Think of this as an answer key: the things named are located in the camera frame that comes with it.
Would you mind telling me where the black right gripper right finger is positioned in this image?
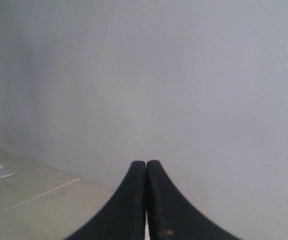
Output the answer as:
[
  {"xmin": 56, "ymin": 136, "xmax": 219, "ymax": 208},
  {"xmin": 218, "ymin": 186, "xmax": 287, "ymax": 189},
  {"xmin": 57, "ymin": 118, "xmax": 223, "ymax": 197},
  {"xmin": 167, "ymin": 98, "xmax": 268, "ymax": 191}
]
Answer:
[{"xmin": 146, "ymin": 160, "xmax": 238, "ymax": 240}]

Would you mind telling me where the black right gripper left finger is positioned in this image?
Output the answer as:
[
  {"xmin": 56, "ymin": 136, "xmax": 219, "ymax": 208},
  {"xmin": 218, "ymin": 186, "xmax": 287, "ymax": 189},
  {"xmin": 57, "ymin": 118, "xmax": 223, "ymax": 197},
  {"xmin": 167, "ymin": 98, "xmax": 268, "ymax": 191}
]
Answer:
[{"xmin": 67, "ymin": 161, "xmax": 146, "ymax": 240}]

